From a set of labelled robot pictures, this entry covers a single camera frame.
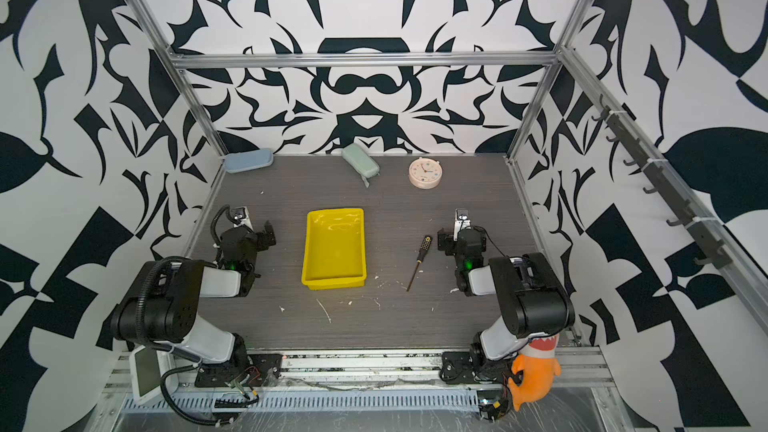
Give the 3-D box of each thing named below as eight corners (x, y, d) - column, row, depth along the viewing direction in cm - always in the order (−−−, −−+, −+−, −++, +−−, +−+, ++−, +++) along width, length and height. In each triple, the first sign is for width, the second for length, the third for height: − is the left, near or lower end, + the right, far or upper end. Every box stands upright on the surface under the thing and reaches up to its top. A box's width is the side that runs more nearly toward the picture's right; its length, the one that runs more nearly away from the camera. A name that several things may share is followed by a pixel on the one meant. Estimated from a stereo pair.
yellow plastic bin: (300, 290, 89) (295, 280, 83) (313, 218, 105) (309, 206, 99) (365, 290, 89) (363, 280, 83) (368, 219, 105) (367, 206, 99)
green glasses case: (366, 181, 114) (365, 176, 111) (340, 154, 123) (340, 149, 120) (381, 172, 116) (381, 167, 114) (356, 146, 125) (355, 141, 123)
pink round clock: (409, 189, 112) (409, 184, 110) (407, 162, 121) (408, 157, 119) (443, 189, 112) (444, 184, 110) (439, 162, 121) (440, 157, 119)
